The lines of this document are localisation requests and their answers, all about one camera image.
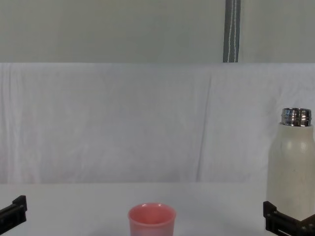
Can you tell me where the cream vacuum bottle steel neck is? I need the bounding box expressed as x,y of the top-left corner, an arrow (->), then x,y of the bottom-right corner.
267,107 -> 315,221

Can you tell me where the white table cloth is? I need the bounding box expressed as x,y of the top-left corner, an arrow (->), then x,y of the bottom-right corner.
0,181 -> 315,236

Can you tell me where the pink plastic cup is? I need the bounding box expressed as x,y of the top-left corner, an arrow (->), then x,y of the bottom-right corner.
127,202 -> 177,236

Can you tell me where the wrinkled white hanging cloth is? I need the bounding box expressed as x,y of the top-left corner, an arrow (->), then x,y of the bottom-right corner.
0,62 -> 315,184

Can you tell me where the pale white curtain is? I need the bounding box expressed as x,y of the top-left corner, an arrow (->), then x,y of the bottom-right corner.
0,0 -> 315,64

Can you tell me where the grey striped post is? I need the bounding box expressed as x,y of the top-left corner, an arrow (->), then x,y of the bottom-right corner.
222,0 -> 241,63

